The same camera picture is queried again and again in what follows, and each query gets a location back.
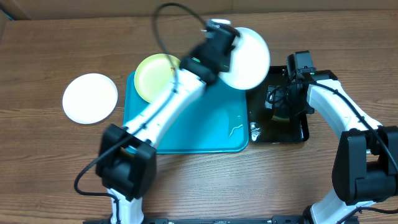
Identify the green yellow sponge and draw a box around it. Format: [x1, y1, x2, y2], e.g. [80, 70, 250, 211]
[272, 110, 290, 122]

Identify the white plate with stain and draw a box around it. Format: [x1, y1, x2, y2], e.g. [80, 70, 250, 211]
[219, 27, 271, 90]

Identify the yellow-green plate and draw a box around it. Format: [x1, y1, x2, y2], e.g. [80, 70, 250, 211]
[134, 54, 175, 103]

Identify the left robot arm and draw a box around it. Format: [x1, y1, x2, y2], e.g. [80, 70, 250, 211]
[93, 25, 243, 223]

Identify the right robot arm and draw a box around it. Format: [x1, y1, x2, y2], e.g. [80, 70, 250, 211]
[266, 68, 397, 223]

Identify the black water tray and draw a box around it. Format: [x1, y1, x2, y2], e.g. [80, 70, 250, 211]
[246, 66, 310, 144]

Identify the blue plastic tray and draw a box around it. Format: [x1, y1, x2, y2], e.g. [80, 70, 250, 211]
[123, 70, 249, 154]

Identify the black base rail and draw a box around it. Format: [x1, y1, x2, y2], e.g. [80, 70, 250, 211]
[83, 215, 312, 224]

